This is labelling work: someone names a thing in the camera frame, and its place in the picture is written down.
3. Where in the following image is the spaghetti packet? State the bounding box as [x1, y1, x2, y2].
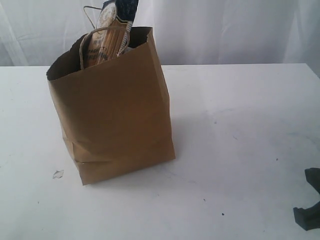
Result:
[82, 0, 139, 69]

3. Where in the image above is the brown paper bag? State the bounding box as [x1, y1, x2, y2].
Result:
[46, 25, 176, 185]

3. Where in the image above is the clear plastic scrap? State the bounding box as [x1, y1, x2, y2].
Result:
[52, 169, 64, 179]

